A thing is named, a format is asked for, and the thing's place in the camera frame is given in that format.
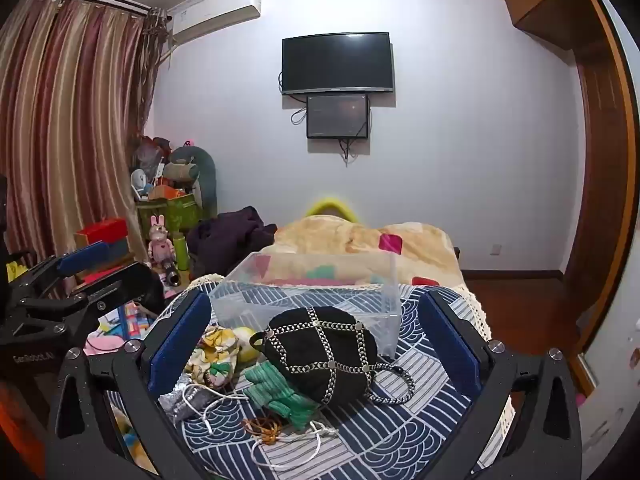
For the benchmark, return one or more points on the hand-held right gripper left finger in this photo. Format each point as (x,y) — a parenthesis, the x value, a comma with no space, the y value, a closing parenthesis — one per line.
(177,350)

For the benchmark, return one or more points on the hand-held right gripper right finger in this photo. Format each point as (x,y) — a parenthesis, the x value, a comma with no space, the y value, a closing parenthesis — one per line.
(450,355)

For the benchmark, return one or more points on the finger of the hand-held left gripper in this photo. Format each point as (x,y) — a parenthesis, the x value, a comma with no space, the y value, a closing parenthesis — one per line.
(127,285)
(85,256)

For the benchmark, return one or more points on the red box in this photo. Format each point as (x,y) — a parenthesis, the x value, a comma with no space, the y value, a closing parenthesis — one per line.
(102,231)

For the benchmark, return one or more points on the blue box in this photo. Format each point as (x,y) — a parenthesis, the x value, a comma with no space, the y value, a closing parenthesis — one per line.
(117,250)

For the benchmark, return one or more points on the yellow floral fabric pouch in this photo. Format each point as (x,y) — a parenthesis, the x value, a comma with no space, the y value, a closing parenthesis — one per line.
(212,355)

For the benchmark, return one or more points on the colourful toy blocks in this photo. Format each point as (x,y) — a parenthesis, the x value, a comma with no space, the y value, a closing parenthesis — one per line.
(132,322)

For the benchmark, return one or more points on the black cylinder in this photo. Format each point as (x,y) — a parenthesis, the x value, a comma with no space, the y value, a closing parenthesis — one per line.
(171,274)

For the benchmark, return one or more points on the silver sequin pouch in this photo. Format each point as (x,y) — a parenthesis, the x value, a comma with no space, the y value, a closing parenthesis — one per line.
(187,402)

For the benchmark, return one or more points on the pink rabbit toy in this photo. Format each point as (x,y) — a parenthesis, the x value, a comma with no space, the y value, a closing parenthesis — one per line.
(160,242)

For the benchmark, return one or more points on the green bottle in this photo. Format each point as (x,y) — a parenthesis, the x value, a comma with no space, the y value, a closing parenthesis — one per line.
(182,255)

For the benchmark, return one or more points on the pale yellow ball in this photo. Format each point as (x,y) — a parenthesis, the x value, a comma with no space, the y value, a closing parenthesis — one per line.
(247,347)

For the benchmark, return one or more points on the orange red object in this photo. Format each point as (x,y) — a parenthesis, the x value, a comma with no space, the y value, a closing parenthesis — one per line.
(20,420)

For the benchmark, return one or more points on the green storage box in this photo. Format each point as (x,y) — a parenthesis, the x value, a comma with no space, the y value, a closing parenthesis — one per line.
(175,217)

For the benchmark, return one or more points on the small white fan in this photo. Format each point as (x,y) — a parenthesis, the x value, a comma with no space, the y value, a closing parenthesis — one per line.
(139,182)

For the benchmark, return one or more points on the orange box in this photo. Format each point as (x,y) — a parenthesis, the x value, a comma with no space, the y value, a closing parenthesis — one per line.
(165,192)

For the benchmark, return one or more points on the yellow plush toy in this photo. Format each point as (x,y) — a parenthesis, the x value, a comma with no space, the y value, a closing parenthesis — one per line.
(131,440)

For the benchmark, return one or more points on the dark purple garment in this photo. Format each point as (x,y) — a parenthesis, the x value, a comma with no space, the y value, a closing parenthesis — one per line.
(225,242)

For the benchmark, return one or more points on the green knitted cloth piece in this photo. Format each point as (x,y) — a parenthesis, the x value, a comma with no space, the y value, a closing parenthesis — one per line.
(280,395)

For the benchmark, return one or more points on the dark plastic bag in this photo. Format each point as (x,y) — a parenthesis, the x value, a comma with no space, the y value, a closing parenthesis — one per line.
(150,152)

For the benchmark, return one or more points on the grey green plush toy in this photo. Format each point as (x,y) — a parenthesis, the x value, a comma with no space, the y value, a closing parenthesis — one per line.
(200,175)

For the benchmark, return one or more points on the clear plastic storage box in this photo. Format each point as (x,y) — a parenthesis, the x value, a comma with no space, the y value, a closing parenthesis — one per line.
(300,300)

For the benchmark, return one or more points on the striped red beige curtain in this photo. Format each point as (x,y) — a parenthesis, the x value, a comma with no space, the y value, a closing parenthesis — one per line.
(65,125)

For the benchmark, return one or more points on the beige fleece blanket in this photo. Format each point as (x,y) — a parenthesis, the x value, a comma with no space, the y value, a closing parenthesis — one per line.
(345,240)

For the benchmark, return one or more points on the yellow curved object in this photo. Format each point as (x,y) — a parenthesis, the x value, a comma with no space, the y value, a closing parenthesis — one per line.
(332,207)

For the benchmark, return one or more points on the brown hanging fringe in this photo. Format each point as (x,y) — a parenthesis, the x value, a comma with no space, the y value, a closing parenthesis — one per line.
(157,45)

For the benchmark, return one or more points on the white air conditioner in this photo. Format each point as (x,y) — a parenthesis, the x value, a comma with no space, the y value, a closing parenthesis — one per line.
(220,12)

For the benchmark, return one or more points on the white wall socket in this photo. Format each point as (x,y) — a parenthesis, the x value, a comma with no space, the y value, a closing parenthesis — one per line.
(495,249)

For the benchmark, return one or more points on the wooden door frame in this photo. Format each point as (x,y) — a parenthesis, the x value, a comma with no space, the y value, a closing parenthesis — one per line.
(600,170)

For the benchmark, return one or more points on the small black wall monitor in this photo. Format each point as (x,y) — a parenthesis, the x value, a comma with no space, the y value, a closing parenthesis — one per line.
(337,116)

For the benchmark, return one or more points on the black wall television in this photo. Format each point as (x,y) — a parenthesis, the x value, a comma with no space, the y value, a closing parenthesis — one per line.
(336,62)

